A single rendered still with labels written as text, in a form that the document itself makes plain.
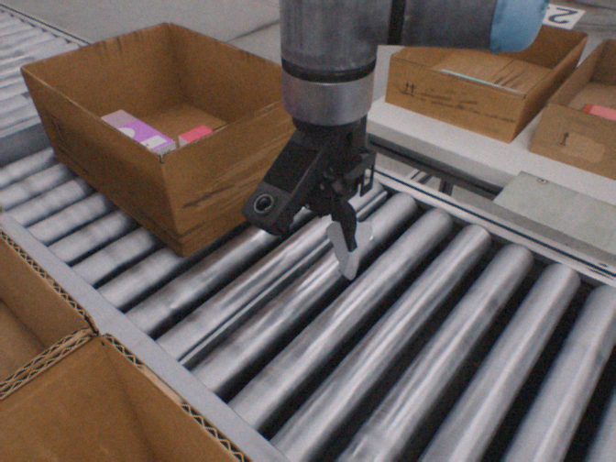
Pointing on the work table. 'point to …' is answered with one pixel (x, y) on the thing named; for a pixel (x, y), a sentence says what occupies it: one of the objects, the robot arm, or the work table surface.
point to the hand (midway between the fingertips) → (312, 258)
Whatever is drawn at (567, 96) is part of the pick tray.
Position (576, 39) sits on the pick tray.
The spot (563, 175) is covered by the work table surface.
